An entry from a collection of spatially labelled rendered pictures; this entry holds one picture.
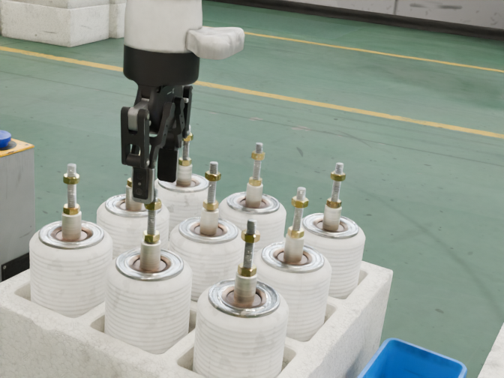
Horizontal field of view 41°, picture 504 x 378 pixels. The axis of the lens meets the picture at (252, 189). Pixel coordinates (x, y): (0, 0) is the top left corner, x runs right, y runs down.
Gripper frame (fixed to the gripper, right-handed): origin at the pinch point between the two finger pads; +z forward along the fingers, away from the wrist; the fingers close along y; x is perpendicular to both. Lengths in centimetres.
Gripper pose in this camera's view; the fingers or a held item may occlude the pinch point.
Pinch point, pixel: (155, 179)
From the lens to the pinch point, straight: 72.0
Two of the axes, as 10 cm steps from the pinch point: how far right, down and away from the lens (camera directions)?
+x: 9.6, 1.8, -2.0
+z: -1.0, 9.3, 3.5
